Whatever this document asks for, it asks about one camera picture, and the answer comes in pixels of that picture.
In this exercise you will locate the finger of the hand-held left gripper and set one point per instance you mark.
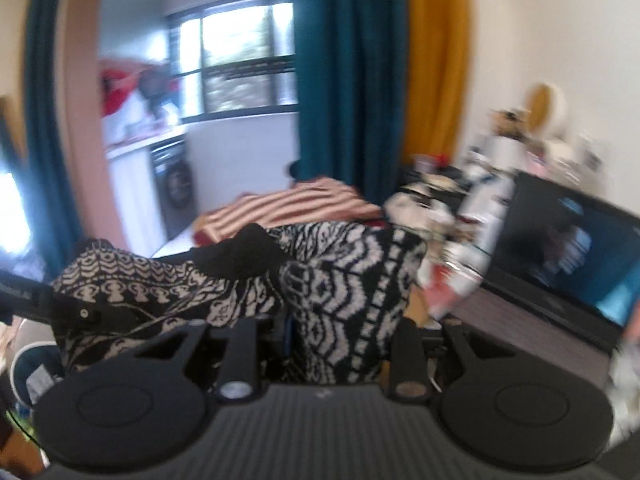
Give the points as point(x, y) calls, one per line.
point(40, 300)

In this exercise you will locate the teal curtain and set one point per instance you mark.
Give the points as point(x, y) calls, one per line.
point(345, 85)
point(47, 135)

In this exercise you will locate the dark framed window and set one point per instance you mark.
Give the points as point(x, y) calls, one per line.
point(235, 50)

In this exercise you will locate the mustard yellow curtain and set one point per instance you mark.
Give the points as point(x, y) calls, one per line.
point(435, 60)

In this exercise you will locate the dark washing machine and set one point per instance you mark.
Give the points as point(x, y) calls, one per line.
point(172, 185)

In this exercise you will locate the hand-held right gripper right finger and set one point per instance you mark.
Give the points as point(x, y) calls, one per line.
point(407, 355)

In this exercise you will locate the red hanging cloth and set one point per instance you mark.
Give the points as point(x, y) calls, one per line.
point(115, 90)

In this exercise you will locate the red white striped cloth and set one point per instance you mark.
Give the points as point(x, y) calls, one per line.
point(280, 205)

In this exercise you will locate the round yellow disc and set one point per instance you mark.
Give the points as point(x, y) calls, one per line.
point(540, 105)

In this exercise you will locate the black laptop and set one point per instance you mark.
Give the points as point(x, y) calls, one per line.
point(550, 240)

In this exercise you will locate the pile of desk clutter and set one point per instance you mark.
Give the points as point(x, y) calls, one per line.
point(480, 210)

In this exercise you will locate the black white patterned sweater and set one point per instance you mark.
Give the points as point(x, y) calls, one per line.
point(340, 270)

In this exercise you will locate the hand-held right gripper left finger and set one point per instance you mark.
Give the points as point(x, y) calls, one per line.
point(242, 350)

